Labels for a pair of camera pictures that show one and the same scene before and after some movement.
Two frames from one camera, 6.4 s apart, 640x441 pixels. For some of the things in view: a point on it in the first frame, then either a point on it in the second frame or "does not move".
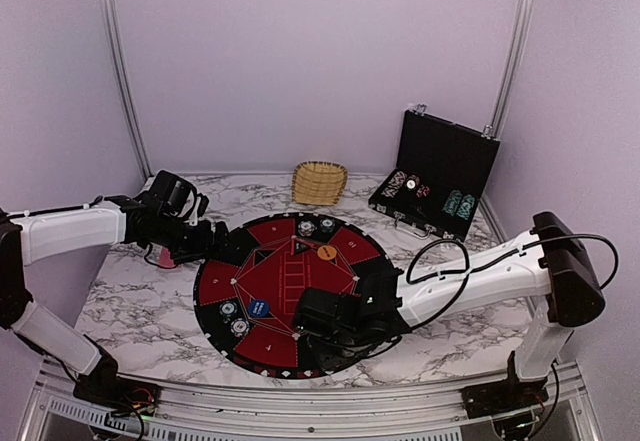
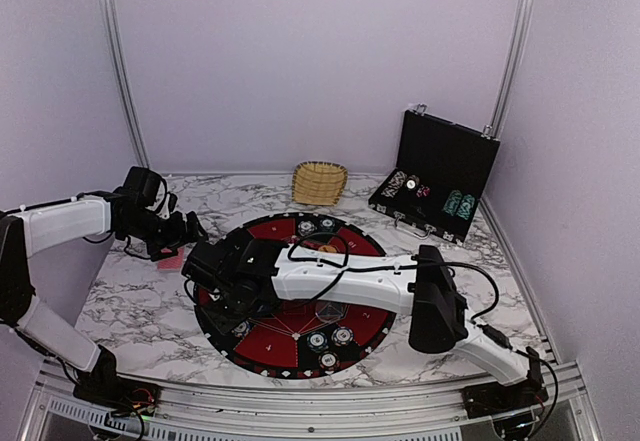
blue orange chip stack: [239, 327] does not move
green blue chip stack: [327, 225] does not move
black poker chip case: [442, 172] does not move
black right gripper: [327, 360] → [222, 323]
